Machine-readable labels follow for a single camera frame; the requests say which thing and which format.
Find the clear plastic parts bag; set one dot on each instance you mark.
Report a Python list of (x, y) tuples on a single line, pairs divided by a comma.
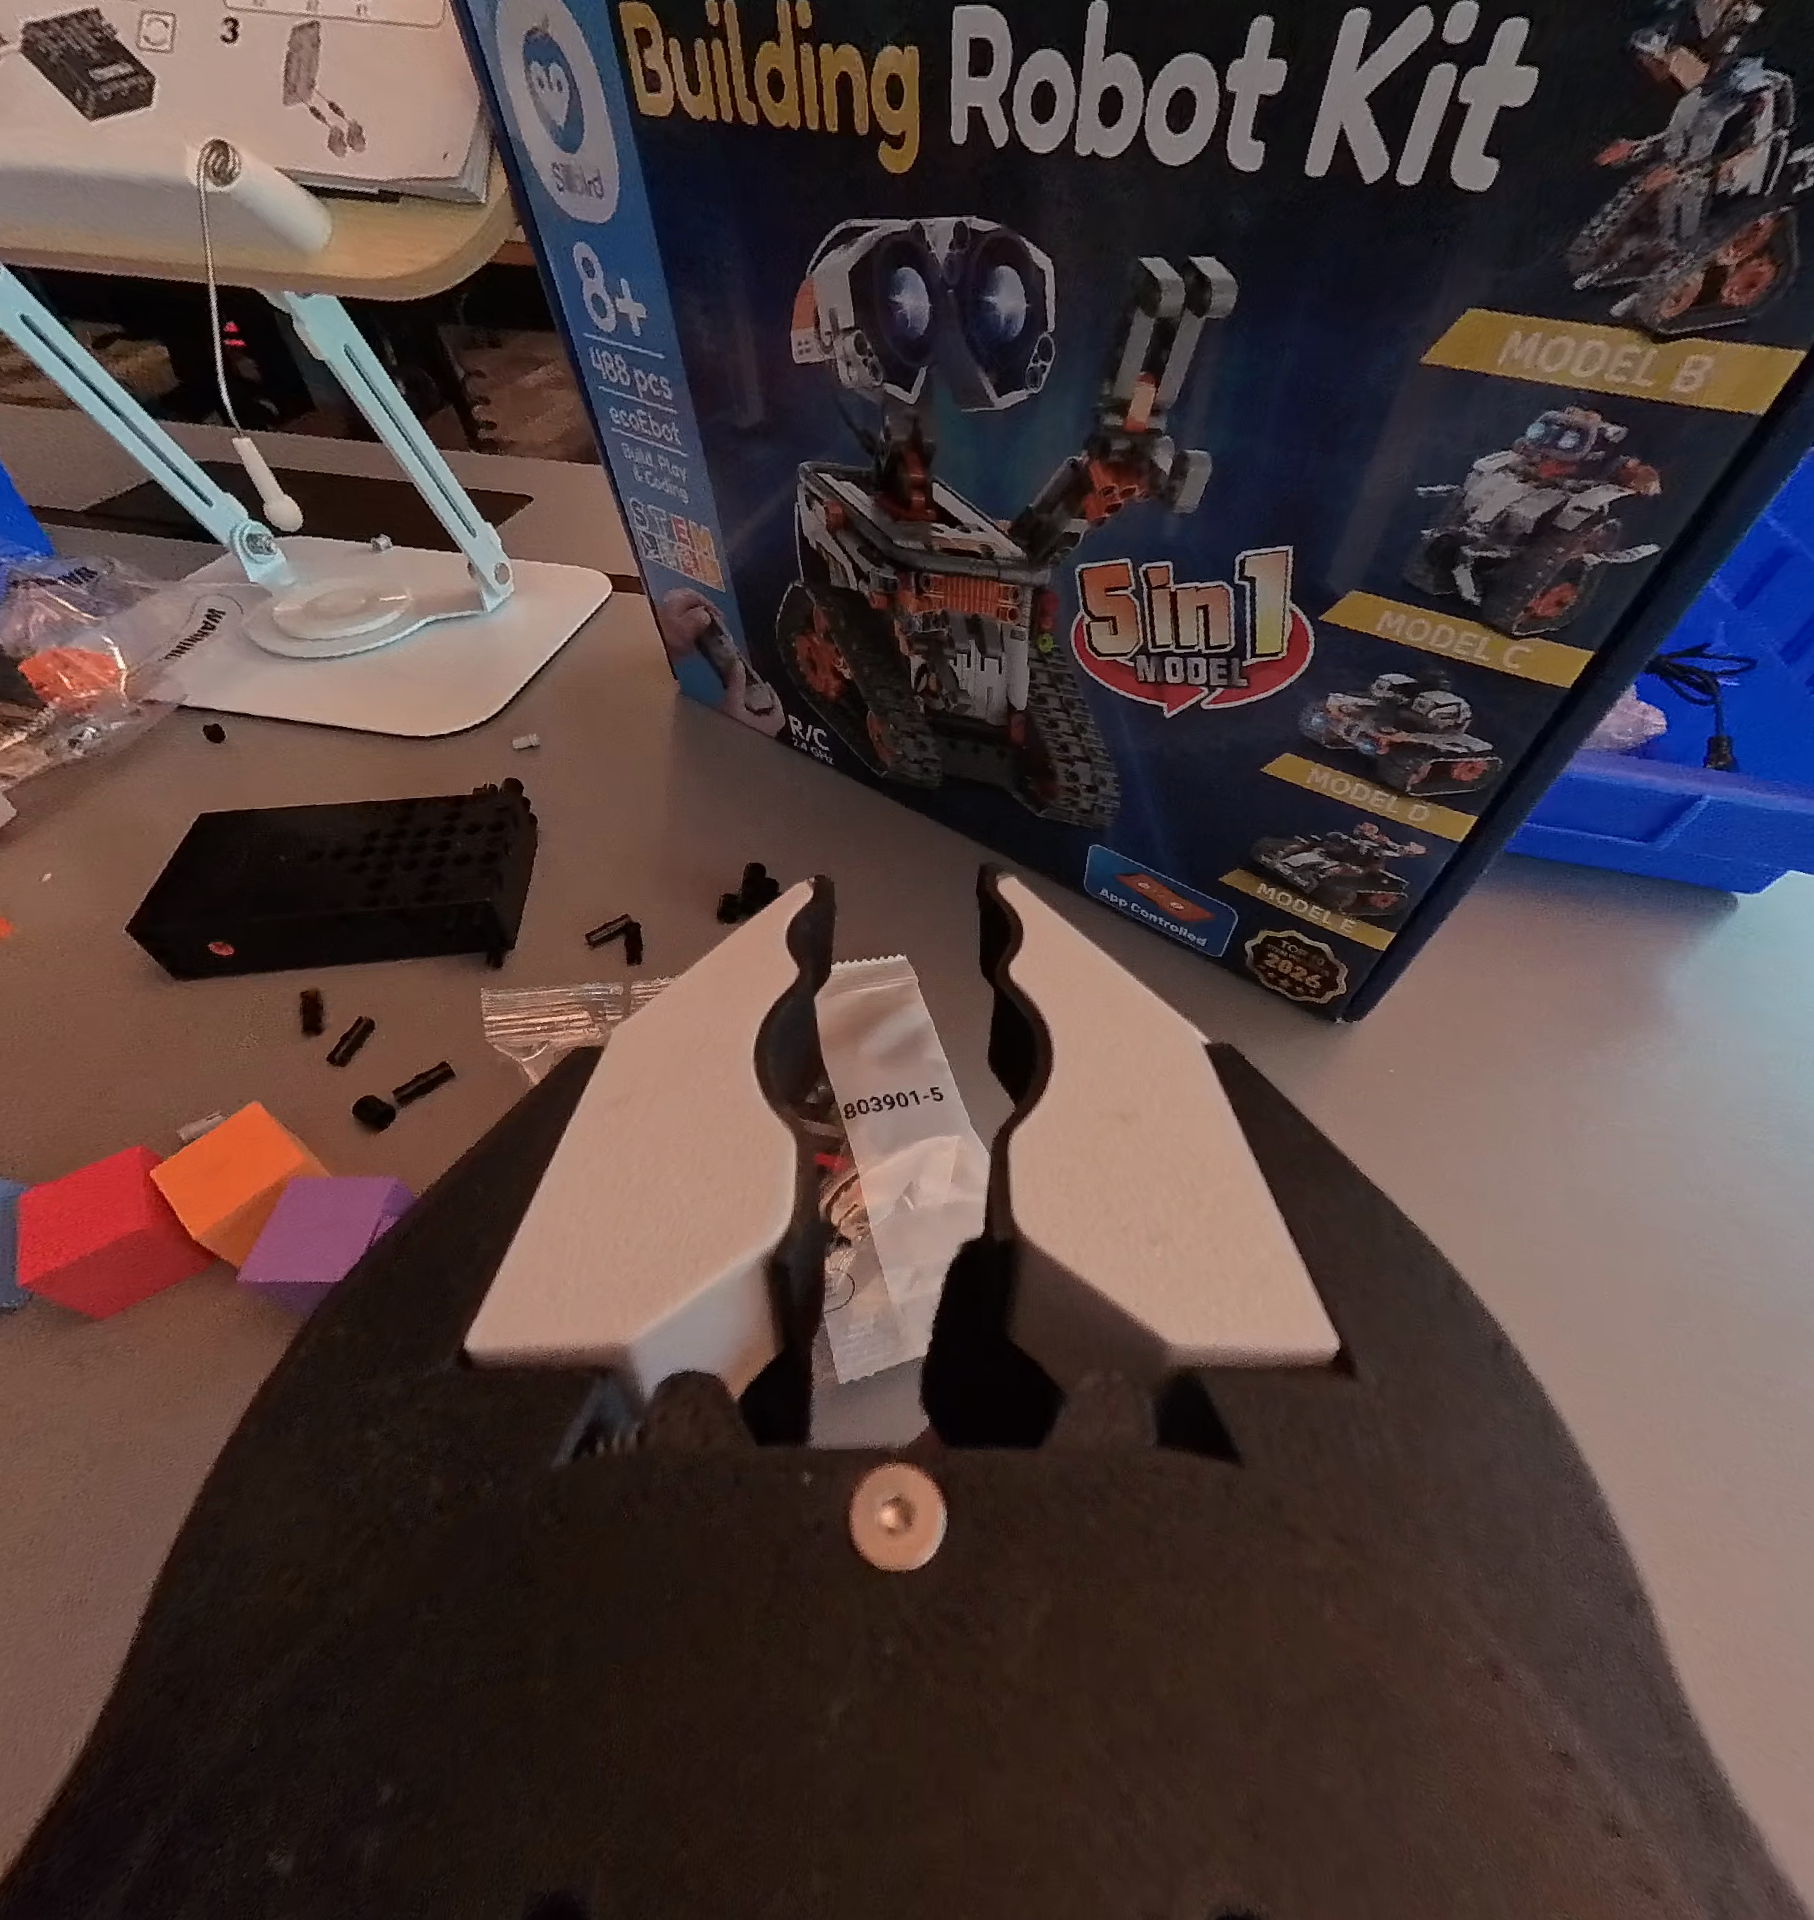
[(892, 1080)]

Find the purple foam cube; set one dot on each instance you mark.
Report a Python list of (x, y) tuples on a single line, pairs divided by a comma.
[(322, 1232)]

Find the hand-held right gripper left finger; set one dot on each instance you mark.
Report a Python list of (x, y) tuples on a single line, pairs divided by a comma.
[(652, 1199)]

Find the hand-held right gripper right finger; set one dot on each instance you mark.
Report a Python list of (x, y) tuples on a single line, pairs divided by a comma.
[(1162, 1199)]

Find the red foam cube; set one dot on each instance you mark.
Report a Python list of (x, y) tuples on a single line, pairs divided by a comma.
[(105, 1238)]

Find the black perforated building plate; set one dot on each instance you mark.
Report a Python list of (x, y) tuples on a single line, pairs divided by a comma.
[(337, 885)]

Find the orange foam cube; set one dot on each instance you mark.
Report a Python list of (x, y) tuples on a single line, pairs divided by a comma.
[(233, 1177)]

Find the white booklet stand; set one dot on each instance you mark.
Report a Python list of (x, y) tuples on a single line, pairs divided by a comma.
[(398, 662)]

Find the blue robot kit box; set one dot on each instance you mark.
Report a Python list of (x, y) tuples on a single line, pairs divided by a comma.
[(1296, 449)]

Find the bubble wrap bundle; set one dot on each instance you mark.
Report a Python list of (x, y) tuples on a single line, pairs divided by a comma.
[(1630, 726)]

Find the white instruction booklet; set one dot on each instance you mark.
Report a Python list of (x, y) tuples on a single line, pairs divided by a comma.
[(246, 75)]

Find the large clear warning bag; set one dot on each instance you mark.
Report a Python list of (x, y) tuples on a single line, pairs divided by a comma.
[(96, 646)]

